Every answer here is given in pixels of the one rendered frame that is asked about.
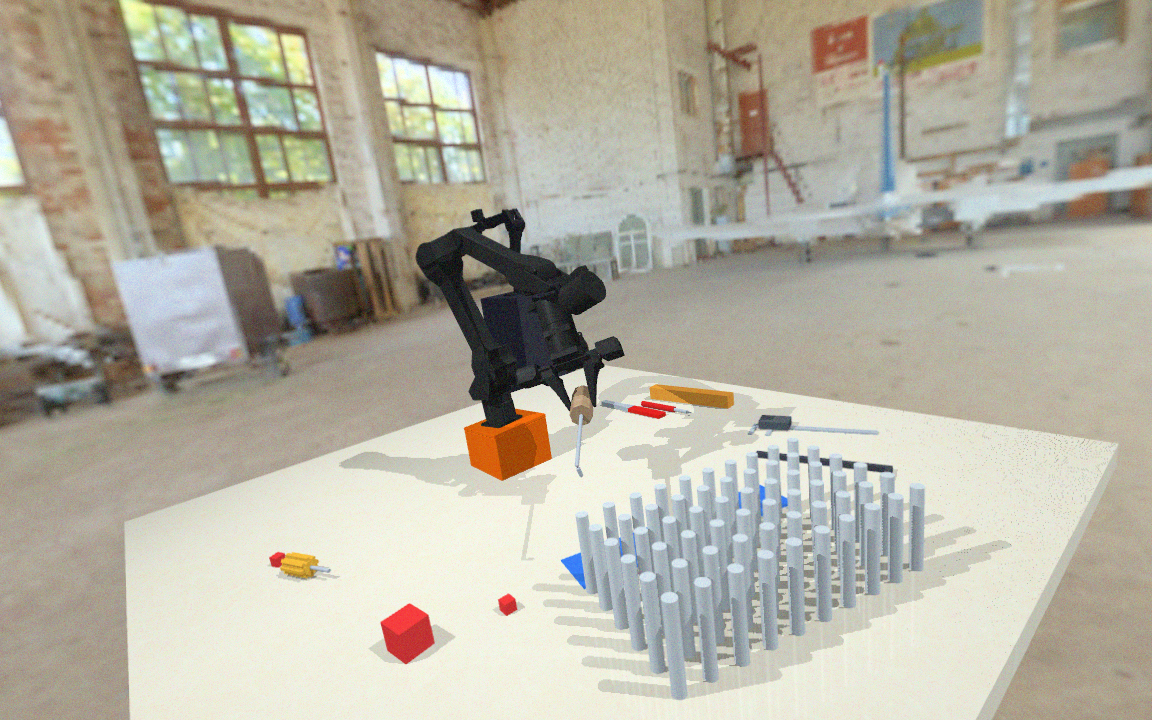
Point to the orange rectangular bar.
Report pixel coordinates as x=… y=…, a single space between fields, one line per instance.
x=713 y=398

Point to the blue flat strip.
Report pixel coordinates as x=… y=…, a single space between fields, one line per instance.
x=574 y=563

